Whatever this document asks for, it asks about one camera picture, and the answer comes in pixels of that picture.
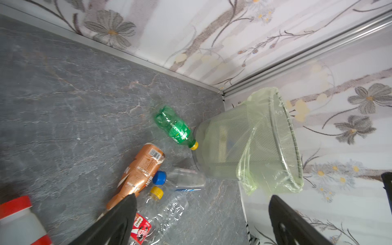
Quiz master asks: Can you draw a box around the green soda bottle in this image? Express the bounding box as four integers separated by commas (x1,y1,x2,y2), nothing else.
154,106,199,151

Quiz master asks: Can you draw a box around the crushed bottle red label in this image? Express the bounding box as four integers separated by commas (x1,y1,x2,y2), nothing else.
128,186,189,245

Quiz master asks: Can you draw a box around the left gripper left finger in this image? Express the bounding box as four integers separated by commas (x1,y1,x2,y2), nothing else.
71,194,137,245

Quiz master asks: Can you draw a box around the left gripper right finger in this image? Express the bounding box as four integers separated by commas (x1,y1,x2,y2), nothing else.
268,195,331,245

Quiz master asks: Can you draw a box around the crushed bottle blue cap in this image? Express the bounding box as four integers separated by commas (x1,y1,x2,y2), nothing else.
152,168,206,192

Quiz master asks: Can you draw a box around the white bottle red cap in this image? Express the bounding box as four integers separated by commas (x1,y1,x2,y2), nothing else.
1,196,53,245

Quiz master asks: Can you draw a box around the mesh bin with green bag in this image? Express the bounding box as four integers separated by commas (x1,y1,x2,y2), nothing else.
193,87,304,197

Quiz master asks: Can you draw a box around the orange copper label bottle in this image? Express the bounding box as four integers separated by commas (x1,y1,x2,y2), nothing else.
99,143,165,218

